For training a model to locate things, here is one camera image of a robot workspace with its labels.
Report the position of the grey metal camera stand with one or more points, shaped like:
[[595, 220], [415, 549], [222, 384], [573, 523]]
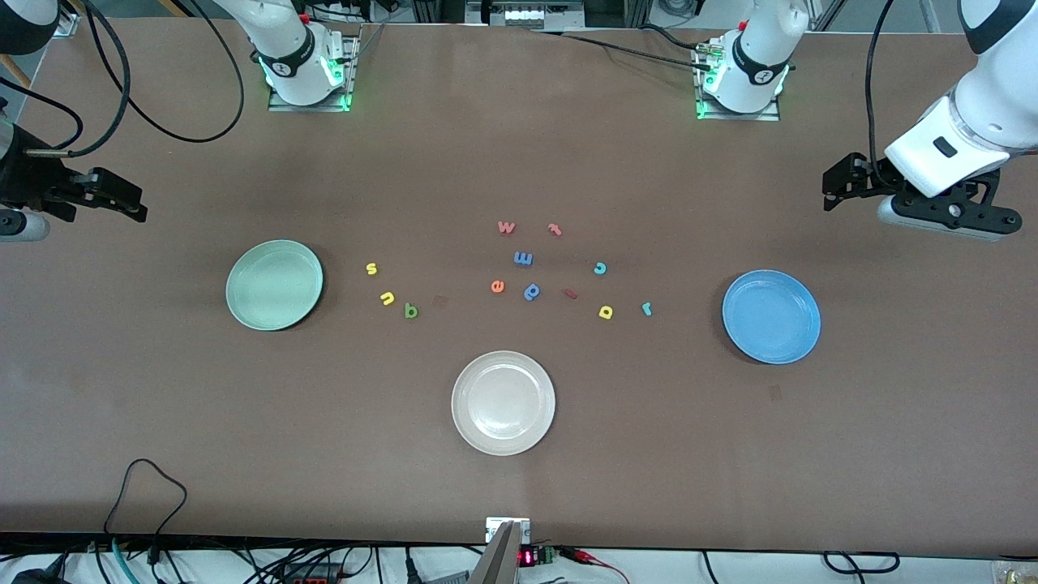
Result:
[[503, 560]]

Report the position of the silver device box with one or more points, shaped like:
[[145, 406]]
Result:
[[523, 15]]

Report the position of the red LED display module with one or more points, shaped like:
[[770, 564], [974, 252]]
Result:
[[527, 557]]

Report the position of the blue plate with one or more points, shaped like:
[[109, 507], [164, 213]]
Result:
[[770, 316]]

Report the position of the blue letter m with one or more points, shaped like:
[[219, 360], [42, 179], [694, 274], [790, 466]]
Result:
[[523, 259]]

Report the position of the white bracket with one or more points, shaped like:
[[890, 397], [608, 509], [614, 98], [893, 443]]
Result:
[[491, 527]]

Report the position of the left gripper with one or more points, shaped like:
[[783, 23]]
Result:
[[877, 176]]

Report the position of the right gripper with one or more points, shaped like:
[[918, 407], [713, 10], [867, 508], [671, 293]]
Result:
[[23, 180]]

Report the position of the white plate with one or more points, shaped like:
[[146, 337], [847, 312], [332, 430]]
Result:
[[503, 403]]

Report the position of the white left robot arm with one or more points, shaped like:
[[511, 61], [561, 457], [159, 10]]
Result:
[[758, 49]]

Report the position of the green plate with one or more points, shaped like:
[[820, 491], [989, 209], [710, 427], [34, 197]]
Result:
[[274, 285]]

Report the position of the blue letter p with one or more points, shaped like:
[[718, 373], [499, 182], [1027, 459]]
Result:
[[532, 291]]

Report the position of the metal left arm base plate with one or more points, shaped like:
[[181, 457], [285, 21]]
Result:
[[746, 117]]

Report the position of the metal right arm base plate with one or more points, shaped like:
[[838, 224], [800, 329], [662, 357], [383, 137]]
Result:
[[352, 57]]

